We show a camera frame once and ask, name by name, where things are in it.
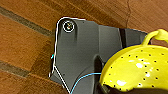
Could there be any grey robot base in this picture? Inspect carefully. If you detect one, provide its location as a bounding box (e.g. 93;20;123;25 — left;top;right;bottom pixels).
48;16;149;94

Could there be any blue cable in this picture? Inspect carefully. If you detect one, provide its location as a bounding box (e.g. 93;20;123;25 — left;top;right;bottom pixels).
49;52;104;94

